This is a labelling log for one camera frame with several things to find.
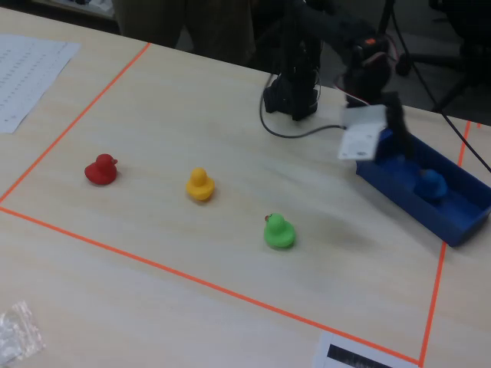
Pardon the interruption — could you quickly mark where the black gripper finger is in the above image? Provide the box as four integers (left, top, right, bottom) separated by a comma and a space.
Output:
382, 91, 416, 162

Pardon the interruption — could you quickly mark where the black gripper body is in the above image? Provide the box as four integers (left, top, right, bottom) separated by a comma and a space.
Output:
341, 32, 394, 109

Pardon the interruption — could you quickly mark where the blue rubber duck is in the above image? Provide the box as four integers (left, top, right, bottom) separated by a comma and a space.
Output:
414, 168, 449, 203

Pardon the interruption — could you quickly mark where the blue plastic box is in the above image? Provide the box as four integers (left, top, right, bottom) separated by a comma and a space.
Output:
355, 128, 491, 248

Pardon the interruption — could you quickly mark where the green rubber duck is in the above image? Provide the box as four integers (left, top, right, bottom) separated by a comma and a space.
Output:
263, 212, 296, 251

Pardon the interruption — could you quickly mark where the yellow rubber duck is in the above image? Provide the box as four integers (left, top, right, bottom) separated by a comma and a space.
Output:
186, 167, 216, 202

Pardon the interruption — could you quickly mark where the red rubber duck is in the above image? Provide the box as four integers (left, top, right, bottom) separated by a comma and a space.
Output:
84, 153, 119, 187

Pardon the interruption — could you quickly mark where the black office chair base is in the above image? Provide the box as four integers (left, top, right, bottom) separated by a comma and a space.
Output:
394, 0, 491, 77

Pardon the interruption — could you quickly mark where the orange tape strip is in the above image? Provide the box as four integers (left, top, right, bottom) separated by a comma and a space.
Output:
418, 120, 472, 367
0, 41, 152, 204
0, 205, 423, 365

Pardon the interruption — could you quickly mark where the paper with black bar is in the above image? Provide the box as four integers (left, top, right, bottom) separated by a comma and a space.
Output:
311, 331, 421, 368

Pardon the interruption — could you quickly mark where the white printed paper sheet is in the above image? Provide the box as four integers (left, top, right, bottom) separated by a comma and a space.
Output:
0, 33, 82, 135

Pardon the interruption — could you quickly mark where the clear plastic bag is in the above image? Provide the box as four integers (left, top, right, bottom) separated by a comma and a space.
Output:
0, 300, 46, 368

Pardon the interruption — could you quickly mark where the white red servo wire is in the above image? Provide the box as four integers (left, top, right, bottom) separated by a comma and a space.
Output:
334, 78, 372, 109

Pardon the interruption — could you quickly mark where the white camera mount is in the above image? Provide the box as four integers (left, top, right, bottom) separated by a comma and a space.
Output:
337, 103, 387, 161

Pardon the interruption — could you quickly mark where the long black cable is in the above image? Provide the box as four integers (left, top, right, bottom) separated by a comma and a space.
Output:
390, 0, 491, 173

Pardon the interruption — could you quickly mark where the black camera stand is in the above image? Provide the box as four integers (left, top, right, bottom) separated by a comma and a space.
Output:
377, 0, 397, 36

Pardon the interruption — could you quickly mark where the black camera cable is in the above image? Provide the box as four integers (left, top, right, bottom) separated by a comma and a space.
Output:
259, 72, 347, 140

